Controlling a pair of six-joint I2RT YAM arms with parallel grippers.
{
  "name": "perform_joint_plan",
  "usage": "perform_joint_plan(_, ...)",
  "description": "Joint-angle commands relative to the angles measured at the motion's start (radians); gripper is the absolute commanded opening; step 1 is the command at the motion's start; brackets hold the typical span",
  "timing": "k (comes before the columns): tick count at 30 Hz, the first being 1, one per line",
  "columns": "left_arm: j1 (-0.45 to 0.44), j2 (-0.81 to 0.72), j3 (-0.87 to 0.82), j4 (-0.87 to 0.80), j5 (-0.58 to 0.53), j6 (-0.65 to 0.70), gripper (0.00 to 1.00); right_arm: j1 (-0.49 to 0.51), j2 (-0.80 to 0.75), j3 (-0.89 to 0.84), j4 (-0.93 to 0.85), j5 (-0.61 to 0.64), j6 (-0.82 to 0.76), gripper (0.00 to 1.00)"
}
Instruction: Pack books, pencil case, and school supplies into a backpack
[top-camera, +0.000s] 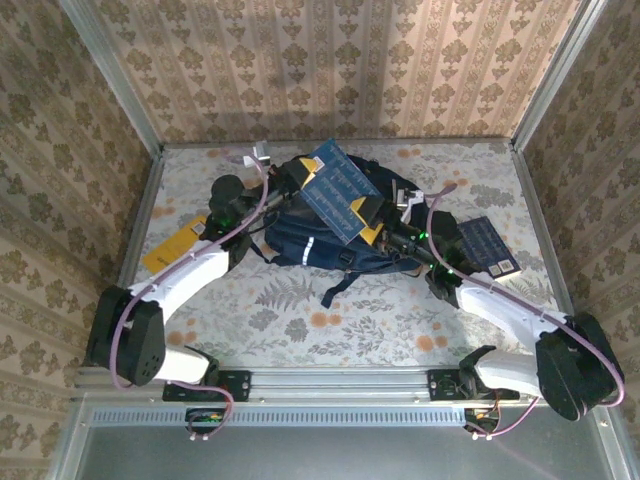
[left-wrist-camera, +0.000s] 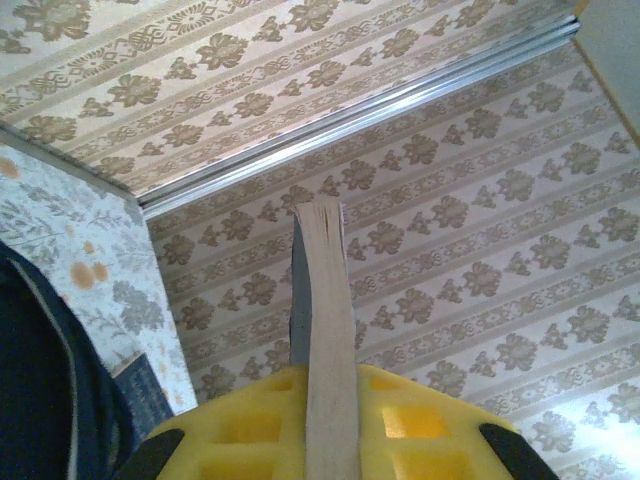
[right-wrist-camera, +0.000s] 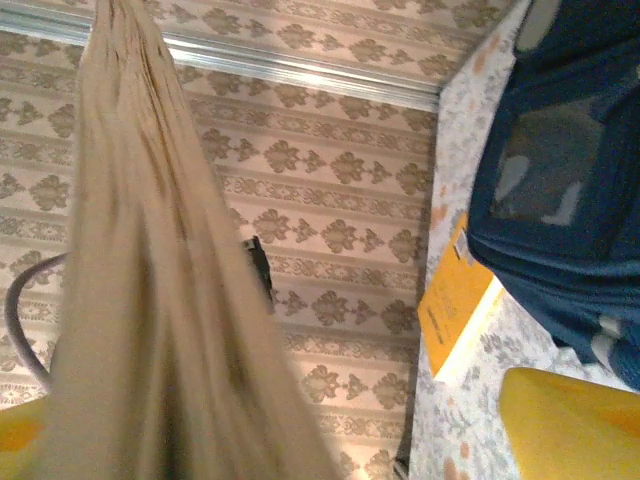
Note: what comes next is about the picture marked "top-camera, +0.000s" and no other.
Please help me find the blue book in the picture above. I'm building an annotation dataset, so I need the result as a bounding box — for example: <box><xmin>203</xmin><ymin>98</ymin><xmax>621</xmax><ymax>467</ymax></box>
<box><xmin>457</xmin><ymin>215</ymin><xmax>521</xmax><ymax>280</ymax></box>
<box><xmin>298</xmin><ymin>138</ymin><xmax>387</xmax><ymax>246</ymax></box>

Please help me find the navy blue backpack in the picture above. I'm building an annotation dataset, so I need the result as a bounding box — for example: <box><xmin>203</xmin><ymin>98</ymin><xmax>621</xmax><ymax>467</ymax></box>
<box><xmin>249</xmin><ymin>152</ymin><xmax>451</xmax><ymax>310</ymax></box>

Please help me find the yellow book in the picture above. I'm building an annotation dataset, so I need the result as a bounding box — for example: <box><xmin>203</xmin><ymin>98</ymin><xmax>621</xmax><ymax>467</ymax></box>
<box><xmin>142</xmin><ymin>214</ymin><xmax>209</xmax><ymax>275</ymax></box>

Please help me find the grey metal sheet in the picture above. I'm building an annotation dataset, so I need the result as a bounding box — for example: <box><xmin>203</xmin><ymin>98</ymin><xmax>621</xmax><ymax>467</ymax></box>
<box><xmin>47</xmin><ymin>399</ymin><xmax>640</xmax><ymax>480</ymax></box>

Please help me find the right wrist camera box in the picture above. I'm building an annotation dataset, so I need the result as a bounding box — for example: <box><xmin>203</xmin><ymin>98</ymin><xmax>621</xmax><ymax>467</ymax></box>
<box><xmin>391</xmin><ymin>187</ymin><xmax>426</xmax><ymax>224</ymax></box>

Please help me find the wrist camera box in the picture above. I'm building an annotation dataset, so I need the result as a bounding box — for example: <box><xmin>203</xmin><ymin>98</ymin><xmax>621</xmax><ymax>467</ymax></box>
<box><xmin>242</xmin><ymin>141</ymin><xmax>275</xmax><ymax>170</ymax></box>
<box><xmin>391</xmin><ymin>187</ymin><xmax>426</xmax><ymax>224</ymax></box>

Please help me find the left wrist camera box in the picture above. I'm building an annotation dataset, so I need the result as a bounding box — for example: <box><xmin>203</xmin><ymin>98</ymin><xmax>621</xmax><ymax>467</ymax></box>
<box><xmin>242</xmin><ymin>141</ymin><xmax>275</xmax><ymax>170</ymax></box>

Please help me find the aluminium table side rail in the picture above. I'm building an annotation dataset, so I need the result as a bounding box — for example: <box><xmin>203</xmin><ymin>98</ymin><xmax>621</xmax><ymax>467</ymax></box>
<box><xmin>509</xmin><ymin>142</ymin><xmax>592</xmax><ymax>365</ymax></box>
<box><xmin>91</xmin><ymin>147</ymin><xmax>166</xmax><ymax>367</ymax></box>

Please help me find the aluminium table end rail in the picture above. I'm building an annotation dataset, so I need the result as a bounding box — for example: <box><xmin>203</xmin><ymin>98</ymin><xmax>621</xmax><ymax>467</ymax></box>
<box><xmin>160</xmin><ymin>137</ymin><xmax>516</xmax><ymax>150</ymax></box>

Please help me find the aluminium corner post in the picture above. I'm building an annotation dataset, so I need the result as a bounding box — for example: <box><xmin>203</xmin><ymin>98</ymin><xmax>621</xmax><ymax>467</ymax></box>
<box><xmin>57</xmin><ymin>0</ymin><xmax>166</xmax><ymax>157</ymax></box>
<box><xmin>509</xmin><ymin>0</ymin><xmax>612</xmax><ymax>151</ymax></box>

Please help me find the aluminium mounting rail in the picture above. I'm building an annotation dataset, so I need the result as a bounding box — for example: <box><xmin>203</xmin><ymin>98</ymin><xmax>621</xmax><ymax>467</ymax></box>
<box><xmin>74</xmin><ymin>364</ymin><xmax>615</xmax><ymax>401</ymax></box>

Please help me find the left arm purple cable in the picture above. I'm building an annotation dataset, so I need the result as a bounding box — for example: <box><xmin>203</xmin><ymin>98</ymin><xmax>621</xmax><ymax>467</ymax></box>
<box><xmin>110</xmin><ymin>153</ymin><xmax>271</xmax><ymax>441</ymax></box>

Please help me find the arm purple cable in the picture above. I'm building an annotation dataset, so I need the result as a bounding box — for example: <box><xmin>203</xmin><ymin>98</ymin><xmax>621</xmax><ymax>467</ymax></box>
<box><xmin>426</xmin><ymin>182</ymin><xmax>626</xmax><ymax>442</ymax></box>
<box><xmin>110</xmin><ymin>153</ymin><xmax>271</xmax><ymax>441</ymax></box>

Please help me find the slotted grey cable duct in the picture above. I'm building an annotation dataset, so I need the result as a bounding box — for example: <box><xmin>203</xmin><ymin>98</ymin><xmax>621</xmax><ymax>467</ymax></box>
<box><xmin>92</xmin><ymin>407</ymin><xmax>469</xmax><ymax>427</ymax></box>

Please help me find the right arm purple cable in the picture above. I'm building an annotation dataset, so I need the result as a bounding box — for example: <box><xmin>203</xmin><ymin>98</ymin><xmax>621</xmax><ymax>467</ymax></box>
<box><xmin>426</xmin><ymin>182</ymin><xmax>626</xmax><ymax>442</ymax></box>

